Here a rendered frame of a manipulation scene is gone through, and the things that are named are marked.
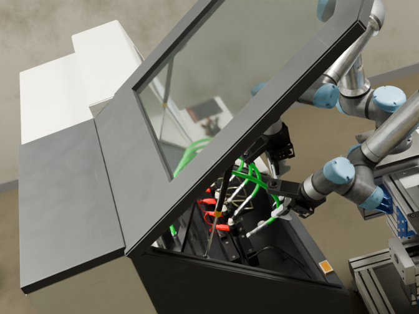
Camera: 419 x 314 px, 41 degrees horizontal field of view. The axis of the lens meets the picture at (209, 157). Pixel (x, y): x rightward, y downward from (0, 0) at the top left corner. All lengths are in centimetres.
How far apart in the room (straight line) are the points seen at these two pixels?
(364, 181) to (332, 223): 183
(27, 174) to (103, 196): 34
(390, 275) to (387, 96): 106
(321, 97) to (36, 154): 96
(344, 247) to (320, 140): 103
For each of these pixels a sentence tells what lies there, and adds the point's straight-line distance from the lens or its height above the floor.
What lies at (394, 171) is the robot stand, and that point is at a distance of 231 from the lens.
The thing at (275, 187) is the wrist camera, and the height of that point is 135.
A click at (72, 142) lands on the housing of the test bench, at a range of 194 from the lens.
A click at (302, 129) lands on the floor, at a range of 422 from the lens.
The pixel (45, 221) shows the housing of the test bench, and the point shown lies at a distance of 166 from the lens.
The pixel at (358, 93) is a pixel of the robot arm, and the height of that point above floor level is 128.
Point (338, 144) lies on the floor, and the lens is 402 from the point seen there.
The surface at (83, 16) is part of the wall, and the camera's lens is 397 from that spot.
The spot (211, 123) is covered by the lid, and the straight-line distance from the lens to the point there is 148.
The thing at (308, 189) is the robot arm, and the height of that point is 137.
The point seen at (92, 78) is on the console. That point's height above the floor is 155.
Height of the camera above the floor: 246
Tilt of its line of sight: 36 degrees down
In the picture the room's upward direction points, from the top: 17 degrees counter-clockwise
